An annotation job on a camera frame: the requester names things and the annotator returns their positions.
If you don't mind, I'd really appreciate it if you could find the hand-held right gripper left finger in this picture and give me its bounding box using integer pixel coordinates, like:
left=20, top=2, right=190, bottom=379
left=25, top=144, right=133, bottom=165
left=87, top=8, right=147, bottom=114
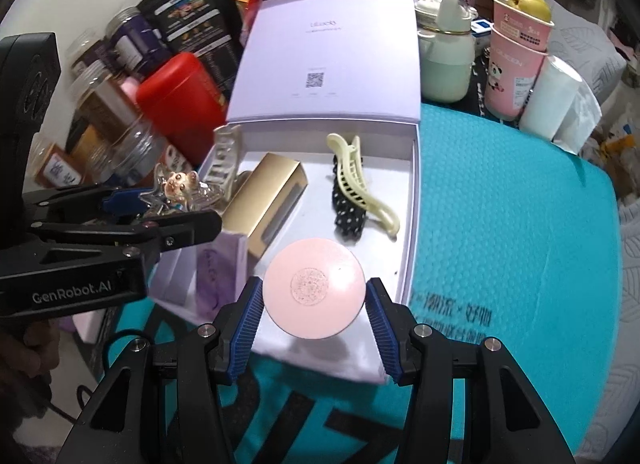
left=57, top=276, right=265, bottom=464

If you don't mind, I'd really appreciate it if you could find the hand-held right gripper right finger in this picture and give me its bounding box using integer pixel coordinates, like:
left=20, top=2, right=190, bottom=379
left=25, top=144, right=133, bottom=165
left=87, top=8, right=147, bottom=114
left=365, top=278, right=576, bottom=464

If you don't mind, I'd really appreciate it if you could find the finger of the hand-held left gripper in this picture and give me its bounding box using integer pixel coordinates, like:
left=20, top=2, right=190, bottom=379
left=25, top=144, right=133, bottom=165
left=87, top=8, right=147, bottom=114
left=22, top=184, right=146, bottom=220
left=30, top=209, right=222, bottom=265

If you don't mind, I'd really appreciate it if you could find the gold rectangular case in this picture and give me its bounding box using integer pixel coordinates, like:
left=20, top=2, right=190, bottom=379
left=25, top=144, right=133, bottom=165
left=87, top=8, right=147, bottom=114
left=220, top=153, right=308, bottom=262

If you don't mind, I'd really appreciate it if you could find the pearl white wavy hair claw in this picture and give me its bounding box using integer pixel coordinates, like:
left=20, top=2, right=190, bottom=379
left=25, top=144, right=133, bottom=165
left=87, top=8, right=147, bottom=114
left=212, top=125, right=251, bottom=197

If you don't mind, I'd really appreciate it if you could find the pink round compact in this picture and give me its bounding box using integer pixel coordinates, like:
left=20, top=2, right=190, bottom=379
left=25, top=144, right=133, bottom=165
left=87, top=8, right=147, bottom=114
left=263, top=238, right=366, bottom=337

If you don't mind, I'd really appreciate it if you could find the black polka dot hair bow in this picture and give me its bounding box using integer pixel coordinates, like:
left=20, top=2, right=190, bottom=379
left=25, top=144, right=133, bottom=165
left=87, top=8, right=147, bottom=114
left=330, top=154, right=371, bottom=242

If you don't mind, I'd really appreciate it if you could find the cream yellow hair claw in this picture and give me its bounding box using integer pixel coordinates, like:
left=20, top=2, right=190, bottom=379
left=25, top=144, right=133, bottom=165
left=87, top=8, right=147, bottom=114
left=326, top=133, right=401, bottom=240

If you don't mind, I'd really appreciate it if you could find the lavender gift box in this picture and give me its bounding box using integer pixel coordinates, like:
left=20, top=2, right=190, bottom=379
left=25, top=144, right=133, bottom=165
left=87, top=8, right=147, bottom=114
left=150, top=0, right=423, bottom=385

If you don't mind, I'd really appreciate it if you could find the person's left hand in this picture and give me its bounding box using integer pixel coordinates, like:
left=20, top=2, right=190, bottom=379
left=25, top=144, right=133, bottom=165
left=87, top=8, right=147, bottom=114
left=0, top=318, right=61, bottom=420

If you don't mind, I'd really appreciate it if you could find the brown jar white label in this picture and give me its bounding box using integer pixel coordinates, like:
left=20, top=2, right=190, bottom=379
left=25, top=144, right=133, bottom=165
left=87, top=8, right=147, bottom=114
left=31, top=141, right=87, bottom=191

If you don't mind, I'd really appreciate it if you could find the clear jar brown gold label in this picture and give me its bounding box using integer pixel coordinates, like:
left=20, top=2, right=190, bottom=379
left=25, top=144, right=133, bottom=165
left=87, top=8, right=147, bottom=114
left=70, top=61, right=146, bottom=142

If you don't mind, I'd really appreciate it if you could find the clear jar dark brown label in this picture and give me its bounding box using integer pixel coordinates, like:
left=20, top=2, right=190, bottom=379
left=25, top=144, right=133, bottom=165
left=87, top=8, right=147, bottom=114
left=70, top=28, right=118, bottom=76

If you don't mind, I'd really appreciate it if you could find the pink bottle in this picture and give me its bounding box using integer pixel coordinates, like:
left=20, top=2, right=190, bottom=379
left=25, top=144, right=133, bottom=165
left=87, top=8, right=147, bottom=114
left=120, top=79, right=147, bottom=111

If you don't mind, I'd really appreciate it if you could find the red tin canister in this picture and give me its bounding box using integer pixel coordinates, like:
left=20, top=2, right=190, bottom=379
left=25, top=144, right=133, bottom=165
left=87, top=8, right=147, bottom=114
left=136, top=51, right=228, bottom=165

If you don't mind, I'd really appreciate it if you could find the clear jar purple label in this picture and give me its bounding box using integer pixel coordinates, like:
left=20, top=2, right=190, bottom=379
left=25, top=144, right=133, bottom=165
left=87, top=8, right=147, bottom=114
left=107, top=6, right=166, bottom=80

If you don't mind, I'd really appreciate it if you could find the black snack bag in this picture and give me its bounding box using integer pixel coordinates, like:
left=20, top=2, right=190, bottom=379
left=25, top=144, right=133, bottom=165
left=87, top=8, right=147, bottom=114
left=137, top=0, right=246, bottom=100

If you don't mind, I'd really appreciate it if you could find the red patterned packet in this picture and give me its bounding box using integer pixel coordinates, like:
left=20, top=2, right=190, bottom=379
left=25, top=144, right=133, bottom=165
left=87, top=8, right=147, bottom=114
left=235, top=0, right=263, bottom=45

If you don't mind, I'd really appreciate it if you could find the mint green kettle bottle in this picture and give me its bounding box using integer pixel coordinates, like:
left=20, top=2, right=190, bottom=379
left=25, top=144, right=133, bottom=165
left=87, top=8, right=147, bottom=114
left=415, top=0, right=476, bottom=104

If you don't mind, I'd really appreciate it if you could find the pink panda paper cup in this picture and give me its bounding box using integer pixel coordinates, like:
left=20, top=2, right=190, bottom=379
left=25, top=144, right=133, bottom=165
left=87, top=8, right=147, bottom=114
left=485, top=26, right=548, bottom=120

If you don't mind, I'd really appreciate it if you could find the white paper roll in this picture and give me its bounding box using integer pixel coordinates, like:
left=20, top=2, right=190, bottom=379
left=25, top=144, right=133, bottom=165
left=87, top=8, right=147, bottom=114
left=519, top=55, right=603, bottom=152

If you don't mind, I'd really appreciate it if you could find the grey leaf pattern chair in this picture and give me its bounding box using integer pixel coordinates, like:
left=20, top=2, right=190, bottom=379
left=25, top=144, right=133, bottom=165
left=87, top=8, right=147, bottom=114
left=547, top=0, right=630, bottom=95

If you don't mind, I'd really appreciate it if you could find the yellow pear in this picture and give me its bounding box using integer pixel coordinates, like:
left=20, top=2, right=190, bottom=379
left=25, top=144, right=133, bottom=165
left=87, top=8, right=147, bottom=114
left=507, top=0, right=552, bottom=22

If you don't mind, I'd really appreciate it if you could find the black cable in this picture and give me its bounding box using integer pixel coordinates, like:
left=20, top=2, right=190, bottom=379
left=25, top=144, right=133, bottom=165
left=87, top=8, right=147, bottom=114
left=47, top=329, right=151, bottom=420

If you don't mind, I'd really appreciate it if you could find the black white patterned strap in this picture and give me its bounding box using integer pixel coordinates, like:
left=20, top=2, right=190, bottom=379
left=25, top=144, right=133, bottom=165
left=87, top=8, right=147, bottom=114
left=472, top=56, right=494, bottom=117

